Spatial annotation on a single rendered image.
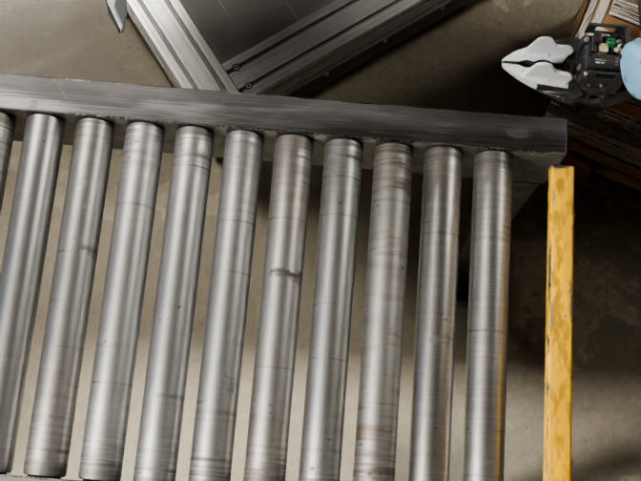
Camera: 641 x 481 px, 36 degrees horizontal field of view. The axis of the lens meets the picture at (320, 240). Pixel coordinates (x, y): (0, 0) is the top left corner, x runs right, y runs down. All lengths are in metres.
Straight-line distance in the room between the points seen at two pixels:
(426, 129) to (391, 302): 0.23
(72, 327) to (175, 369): 0.14
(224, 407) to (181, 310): 0.13
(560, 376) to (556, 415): 0.05
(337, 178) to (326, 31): 0.76
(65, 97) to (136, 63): 0.91
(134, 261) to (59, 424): 0.21
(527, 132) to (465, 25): 0.98
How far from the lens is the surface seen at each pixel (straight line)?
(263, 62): 1.93
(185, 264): 1.22
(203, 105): 1.28
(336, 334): 1.19
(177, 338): 1.20
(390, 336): 1.20
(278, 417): 1.18
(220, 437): 1.18
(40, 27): 2.29
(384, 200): 1.24
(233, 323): 1.20
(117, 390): 1.20
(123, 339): 1.21
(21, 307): 1.25
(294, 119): 1.27
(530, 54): 1.36
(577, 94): 1.36
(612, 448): 2.07
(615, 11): 1.56
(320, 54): 1.94
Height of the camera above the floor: 1.97
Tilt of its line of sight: 75 degrees down
